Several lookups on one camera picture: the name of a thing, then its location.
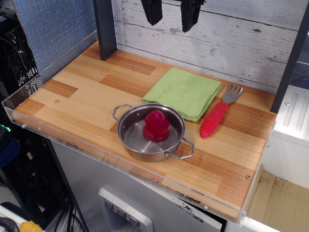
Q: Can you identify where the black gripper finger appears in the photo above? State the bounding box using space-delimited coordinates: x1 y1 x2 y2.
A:
181 0 202 32
141 0 163 26

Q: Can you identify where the red egg-shaped ball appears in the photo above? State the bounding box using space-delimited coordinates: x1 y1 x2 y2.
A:
143 110 170 142

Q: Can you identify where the small steel pot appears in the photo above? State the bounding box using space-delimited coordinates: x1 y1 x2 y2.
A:
112 103 195 162

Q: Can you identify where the green folded cloth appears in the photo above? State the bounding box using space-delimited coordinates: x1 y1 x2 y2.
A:
142 68 222 122

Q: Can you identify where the black plastic crate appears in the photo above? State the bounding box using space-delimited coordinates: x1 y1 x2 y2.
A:
0 4 39 87

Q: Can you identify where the clear acrylic table guard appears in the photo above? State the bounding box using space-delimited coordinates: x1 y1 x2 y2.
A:
1 31 278 227

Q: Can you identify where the white ribbed appliance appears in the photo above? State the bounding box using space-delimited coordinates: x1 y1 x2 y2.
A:
261 86 309 188

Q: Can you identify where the stainless steel cabinet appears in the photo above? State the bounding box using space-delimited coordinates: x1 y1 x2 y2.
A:
51 139 226 232

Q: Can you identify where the silver dispenser panel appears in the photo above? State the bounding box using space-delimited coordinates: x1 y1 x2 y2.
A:
98 188 154 232

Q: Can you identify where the yellow object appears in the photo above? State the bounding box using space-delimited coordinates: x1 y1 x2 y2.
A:
19 221 43 232

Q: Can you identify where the dark grey left post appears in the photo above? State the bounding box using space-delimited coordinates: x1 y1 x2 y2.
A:
93 0 117 60

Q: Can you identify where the dark grey post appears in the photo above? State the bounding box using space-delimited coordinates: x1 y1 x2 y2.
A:
93 0 117 60
270 1 309 114

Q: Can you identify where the fork with red handle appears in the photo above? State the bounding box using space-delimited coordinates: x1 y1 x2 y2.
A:
199 84 243 138

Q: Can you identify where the dark grey right post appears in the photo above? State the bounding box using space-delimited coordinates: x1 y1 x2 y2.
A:
270 1 309 114

